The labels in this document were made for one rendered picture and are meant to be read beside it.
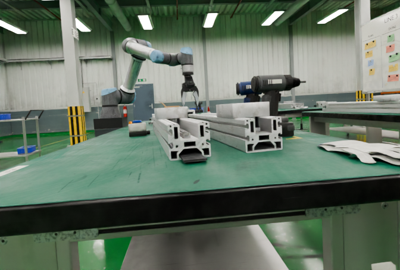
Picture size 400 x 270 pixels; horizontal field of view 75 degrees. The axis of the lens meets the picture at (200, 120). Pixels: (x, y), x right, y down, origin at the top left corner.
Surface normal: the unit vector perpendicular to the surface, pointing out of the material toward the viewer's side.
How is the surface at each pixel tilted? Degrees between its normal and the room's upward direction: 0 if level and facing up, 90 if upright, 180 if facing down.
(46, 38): 90
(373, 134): 90
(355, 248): 90
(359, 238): 90
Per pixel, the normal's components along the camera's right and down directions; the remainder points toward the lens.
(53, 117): 0.08, 0.05
